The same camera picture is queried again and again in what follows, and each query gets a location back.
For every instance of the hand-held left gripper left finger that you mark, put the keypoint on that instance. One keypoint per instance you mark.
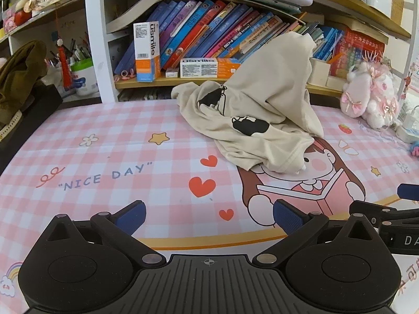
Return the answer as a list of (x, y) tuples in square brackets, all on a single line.
[(132, 216)]

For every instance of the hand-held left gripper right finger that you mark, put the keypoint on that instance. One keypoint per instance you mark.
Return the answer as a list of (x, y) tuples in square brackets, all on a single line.
[(286, 217)]

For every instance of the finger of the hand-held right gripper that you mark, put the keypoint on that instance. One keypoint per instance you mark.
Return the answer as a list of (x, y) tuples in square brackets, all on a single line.
[(409, 192), (386, 214)]

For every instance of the cream t-shirt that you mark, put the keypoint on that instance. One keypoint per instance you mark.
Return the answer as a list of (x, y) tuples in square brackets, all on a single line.
[(262, 104)]

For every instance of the pink hand toy stick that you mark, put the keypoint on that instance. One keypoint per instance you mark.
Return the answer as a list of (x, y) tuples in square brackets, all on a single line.
[(415, 147)]

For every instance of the pink checked cartoon desk mat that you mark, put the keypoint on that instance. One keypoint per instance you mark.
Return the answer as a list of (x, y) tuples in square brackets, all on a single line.
[(98, 170)]

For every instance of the pink plush rabbit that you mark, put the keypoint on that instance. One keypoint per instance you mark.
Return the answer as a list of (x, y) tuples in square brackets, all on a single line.
[(360, 88)]

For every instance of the low cream box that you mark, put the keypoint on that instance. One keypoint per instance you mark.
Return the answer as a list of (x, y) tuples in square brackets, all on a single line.
[(335, 82)]

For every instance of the black box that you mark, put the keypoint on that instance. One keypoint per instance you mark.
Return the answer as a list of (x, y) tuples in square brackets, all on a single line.
[(39, 108)]

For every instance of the small white box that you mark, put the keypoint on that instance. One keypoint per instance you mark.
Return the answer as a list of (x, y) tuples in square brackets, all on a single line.
[(172, 73)]

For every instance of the beige pen holder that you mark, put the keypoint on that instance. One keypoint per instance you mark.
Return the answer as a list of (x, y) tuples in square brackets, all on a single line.
[(319, 72)]

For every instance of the long white and orange box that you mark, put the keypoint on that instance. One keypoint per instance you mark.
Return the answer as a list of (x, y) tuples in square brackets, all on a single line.
[(203, 67)]

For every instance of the tall white and orange box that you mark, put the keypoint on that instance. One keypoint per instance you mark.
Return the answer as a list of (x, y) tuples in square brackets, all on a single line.
[(145, 52)]

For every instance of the thick lying book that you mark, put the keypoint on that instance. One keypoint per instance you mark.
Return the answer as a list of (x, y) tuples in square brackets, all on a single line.
[(360, 27)]

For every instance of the red tassel charm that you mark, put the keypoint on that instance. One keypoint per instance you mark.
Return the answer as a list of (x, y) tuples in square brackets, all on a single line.
[(62, 59)]

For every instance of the bundle of pens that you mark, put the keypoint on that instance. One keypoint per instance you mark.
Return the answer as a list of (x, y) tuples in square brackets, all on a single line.
[(77, 50)]

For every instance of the white and wooden bookshelf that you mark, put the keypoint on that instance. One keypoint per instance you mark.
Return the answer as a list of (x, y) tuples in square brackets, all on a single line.
[(95, 39)]

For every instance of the olive green bag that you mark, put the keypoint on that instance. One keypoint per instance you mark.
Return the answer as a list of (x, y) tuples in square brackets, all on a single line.
[(23, 72)]

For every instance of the row of colourful books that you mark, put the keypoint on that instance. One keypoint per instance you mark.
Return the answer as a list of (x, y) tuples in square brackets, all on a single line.
[(209, 29)]

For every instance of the thick leaning paperback book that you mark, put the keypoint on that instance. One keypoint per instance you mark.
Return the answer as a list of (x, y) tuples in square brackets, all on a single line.
[(137, 9)]

